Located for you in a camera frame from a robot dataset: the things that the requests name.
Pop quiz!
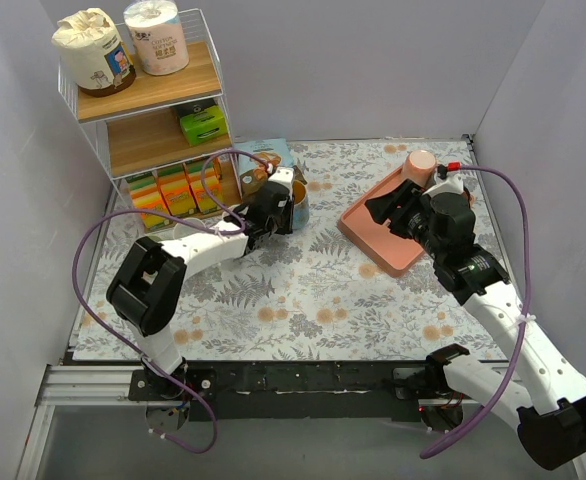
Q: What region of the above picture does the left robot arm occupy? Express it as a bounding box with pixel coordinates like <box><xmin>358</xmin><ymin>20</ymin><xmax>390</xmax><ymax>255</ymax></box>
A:
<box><xmin>106</xmin><ymin>174</ymin><xmax>294</xmax><ymax>400</ymax></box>

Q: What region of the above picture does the green tissue box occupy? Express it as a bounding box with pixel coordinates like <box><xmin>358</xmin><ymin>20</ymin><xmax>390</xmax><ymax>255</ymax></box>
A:
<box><xmin>173</xmin><ymin>103</ymin><xmax>228</xmax><ymax>146</ymax></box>

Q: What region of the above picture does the pink tray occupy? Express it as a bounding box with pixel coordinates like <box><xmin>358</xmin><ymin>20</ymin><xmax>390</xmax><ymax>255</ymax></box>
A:
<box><xmin>336</xmin><ymin>164</ymin><xmax>476</xmax><ymax>279</ymax></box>

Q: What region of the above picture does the snack bag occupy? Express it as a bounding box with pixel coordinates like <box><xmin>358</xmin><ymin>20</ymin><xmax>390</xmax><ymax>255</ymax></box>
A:
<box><xmin>235</xmin><ymin>138</ymin><xmax>307</xmax><ymax>198</ymax></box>

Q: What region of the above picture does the light blue mug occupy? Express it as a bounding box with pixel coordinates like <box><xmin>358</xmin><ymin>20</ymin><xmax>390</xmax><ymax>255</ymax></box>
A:
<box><xmin>172</xmin><ymin>218</ymin><xmax>206</xmax><ymax>240</ymax></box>

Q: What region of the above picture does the patterned blue mug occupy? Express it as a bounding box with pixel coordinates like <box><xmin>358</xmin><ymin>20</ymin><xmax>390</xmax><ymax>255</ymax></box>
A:
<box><xmin>292</xmin><ymin>180</ymin><xmax>310</xmax><ymax>231</ymax></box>

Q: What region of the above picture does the beige toilet paper roll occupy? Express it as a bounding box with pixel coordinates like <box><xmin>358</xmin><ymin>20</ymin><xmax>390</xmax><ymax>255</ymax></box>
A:
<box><xmin>51</xmin><ymin>8</ymin><xmax>136</xmax><ymax>97</ymax></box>

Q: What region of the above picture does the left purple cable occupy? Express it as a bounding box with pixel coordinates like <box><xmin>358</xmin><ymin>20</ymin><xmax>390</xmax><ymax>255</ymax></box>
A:
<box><xmin>71</xmin><ymin>149</ymin><xmax>274</xmax><ymax>455</ymax></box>

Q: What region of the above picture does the middle sponge pack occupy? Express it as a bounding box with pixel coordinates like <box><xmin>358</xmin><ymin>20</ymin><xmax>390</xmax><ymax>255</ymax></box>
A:
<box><xmin>157</xmin><ymin>165</ymin><xmax>197</xmax><ymax>218</ymax></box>

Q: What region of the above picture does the white toilet paper roll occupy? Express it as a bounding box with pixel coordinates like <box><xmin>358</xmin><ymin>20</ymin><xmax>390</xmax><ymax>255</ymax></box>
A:
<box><xmin>123</xmin><ymin>1</ymin><xmax>189</xmax><ymax>76</ymax></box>

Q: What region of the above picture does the floral table mat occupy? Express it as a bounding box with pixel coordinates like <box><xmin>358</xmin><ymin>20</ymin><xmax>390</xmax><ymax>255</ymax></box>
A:
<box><xmin>72</xmin><ymin>139</ymin><xmax>522</xmax><ymax>362</ymax></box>

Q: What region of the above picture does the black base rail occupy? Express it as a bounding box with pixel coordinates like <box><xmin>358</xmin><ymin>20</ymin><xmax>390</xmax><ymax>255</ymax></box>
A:
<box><xmin>127</xmin><ymin>357</ymin><xmax>487</xmax><ymax>424</ymax></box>

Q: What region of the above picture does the white wire wooden shelf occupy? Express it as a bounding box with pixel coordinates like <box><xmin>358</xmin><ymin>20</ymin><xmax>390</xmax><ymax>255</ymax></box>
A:
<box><xmin>57</xmin><ymin>8</ymin><xmax>234</xmax><ymax>207</ymax></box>

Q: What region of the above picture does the left sponge pack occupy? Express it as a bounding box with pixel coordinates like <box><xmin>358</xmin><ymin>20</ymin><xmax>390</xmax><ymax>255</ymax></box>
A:
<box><xmin>126</xmin><ymin>172</ymin><xmax>169</xmax><ymax>231</ymax></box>

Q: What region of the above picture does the pink mug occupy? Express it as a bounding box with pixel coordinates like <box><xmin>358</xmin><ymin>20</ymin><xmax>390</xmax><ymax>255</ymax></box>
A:
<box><xmin>402</xmin><ymin>149</ymin><xmax>437</xmax><ymax>187</ymax></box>

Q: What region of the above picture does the purple cable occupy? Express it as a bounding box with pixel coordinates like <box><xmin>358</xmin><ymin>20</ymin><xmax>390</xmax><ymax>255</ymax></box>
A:
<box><xmin>419</xmin><ymin>164</ymin><xmax>532</xmax><ymax>460</ymax></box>
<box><xmin>71</xmin><ymin>149</ymin><xmax>274</xmax><ymax>455</ymax></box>

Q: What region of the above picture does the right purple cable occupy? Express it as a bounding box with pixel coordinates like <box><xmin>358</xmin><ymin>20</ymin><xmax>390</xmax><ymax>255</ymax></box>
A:
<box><xmin>419</xmin><ymin>164</ymin><xmax>532</xmax><ymax>460</ymax></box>

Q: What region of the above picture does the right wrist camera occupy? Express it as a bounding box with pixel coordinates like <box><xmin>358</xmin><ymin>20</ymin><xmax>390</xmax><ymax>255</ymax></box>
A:
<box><xmin>425</xmin><ymin>162</ymin><xmax>465</xmax><ymax>197</ymax></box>

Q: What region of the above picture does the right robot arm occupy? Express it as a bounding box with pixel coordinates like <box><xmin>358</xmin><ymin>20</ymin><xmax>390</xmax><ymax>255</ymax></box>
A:
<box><xmin>365</xmin><ymin>181</ymin><xmax>586</xmax><ymax>470</ymax></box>

